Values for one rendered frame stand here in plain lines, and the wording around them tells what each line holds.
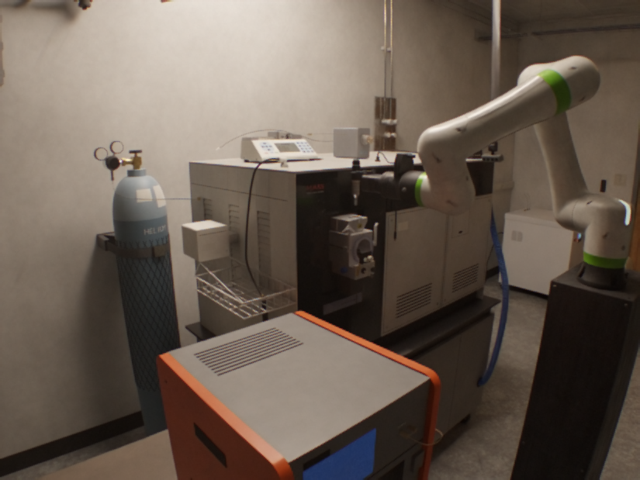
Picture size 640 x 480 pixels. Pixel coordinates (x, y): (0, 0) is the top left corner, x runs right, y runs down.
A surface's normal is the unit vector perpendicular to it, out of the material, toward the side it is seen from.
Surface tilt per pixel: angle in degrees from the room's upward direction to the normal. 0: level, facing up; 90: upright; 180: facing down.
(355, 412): 0
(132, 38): 90
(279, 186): 90
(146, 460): 0
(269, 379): 0
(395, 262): 90
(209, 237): 90
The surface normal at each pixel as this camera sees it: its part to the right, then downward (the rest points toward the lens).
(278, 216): -0.75, 0.16
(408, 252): 0.66, 0.18
